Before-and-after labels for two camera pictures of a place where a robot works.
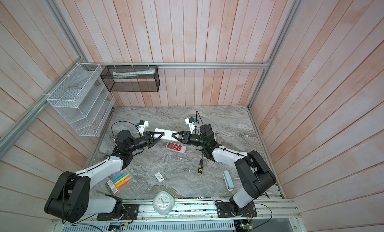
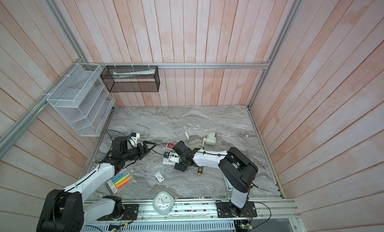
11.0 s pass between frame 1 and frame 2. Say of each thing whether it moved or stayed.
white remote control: moved
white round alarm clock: stayed
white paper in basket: stayed
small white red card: stayed
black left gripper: moved
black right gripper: moved
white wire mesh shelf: stayed
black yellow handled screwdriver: stayed
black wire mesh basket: stayed
